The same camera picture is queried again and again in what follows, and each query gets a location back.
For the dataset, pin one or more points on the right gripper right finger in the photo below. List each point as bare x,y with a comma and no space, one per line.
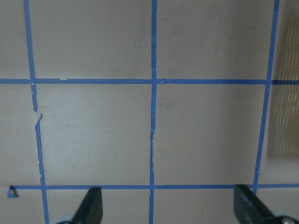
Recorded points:
249,209

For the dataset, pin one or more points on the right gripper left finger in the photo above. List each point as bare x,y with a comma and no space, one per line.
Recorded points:
90,210

